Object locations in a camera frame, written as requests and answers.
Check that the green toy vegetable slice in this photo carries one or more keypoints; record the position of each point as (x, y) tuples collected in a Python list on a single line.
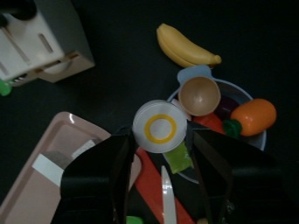
[(179, 159)]

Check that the red toy strip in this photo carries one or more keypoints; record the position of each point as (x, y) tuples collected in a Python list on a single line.
[(155, 186)]

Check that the yellow toy banana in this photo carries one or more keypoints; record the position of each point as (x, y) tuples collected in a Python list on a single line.
[(183, 46)]

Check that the white toy knife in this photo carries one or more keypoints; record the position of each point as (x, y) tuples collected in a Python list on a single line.
[(168, 198)]

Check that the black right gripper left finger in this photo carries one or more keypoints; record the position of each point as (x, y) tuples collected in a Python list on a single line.
[(93, 180)]

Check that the green round toy piece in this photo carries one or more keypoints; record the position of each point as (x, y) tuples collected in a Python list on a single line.
[(133, 220)]

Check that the orange toy fruit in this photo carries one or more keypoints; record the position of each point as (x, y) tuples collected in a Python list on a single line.
[(255, 116)]

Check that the red toy carrot piece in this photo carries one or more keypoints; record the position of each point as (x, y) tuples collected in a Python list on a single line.
[(209, 121)]

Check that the pink plastic tray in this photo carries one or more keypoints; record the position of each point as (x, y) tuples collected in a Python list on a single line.
[(34, 180)]

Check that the dark purple toy eggplant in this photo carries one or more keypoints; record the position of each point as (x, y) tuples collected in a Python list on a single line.
[(227, 105)]

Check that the white block on tray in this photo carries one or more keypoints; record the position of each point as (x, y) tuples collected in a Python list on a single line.
[(52, 166)]

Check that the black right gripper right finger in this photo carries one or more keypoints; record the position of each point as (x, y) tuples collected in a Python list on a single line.
[(240, 186)]

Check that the white toy knife block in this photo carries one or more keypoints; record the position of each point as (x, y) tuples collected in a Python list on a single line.
[(38, 43)]

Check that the light blue toy pan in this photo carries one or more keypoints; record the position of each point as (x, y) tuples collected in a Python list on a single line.
[(233, 90)]

